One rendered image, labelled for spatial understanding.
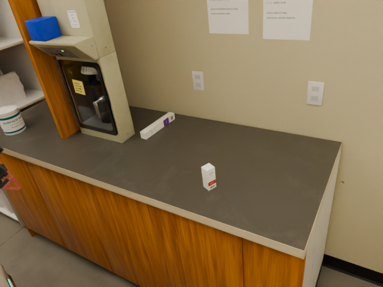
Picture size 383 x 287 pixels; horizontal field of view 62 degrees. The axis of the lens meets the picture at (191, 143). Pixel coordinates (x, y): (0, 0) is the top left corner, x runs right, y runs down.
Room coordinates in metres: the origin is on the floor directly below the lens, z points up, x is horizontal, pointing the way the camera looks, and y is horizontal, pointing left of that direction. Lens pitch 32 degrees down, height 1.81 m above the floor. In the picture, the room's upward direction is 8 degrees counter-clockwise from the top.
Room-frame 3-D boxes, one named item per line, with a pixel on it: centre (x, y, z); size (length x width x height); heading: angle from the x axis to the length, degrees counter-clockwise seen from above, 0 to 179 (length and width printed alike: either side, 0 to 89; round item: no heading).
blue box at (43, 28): (1.59, 0.62, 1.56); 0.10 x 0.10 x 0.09; 56
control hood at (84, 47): (1.54, 0.54, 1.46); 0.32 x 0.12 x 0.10; 56
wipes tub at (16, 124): (1.83, 1.10, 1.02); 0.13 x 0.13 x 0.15
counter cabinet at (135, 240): (1.54, 0.32, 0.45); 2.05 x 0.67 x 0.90; 56
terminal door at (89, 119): (1.58, 0.51, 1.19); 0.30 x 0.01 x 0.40; 55
